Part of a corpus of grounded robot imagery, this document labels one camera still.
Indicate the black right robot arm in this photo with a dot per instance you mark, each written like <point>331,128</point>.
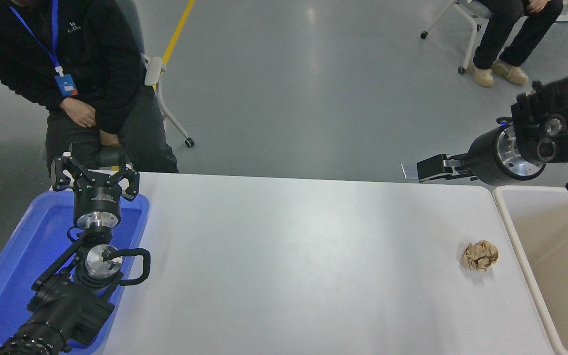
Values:
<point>560,123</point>

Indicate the person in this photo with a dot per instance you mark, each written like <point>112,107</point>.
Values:
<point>91,49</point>
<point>501,29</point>

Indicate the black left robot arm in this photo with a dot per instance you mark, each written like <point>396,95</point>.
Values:
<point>67,310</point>

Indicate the silver floor plate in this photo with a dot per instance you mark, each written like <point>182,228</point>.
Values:
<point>408,171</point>

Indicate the large pale bin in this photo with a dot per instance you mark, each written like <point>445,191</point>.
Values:
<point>560,276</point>

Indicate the person's left hand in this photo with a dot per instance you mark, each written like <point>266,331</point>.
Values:
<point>110,139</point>
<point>536,5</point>

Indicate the white frame wheeled chair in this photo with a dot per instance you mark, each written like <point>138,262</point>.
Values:
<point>469,39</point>

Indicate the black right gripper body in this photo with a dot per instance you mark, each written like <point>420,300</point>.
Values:
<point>481,160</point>

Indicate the blue plastic tray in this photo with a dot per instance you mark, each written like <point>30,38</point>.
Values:
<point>17,256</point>

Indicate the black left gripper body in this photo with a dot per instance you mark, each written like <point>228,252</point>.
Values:
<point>97,199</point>

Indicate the crumpled tan paper ball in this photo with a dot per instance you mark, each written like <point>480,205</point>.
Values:
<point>479,255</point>

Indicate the person's right hand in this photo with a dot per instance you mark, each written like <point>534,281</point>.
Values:
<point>81,113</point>

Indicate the grey chair with white armrest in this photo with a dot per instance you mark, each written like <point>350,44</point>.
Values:
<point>155,71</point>

